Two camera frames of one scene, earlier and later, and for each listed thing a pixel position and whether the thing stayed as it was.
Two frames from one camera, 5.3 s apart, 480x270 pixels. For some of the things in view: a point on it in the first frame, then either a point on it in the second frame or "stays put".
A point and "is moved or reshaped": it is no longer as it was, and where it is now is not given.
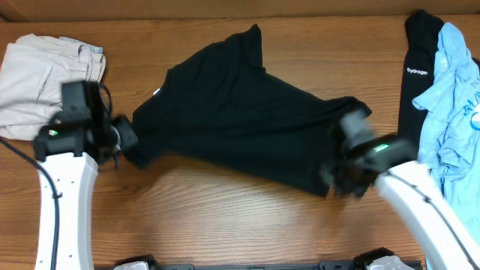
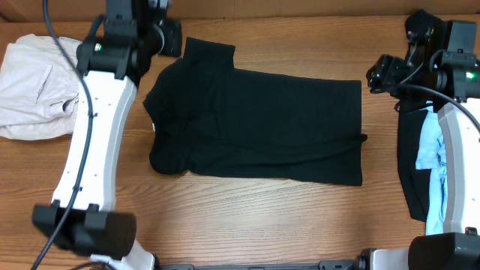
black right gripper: (332, 177) -> (385, 77)
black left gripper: (122, 134) -> (170, 37)
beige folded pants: (33, 70) stays put
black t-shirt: (220, 108) is moved or reshaped
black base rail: (348, 265) stays put
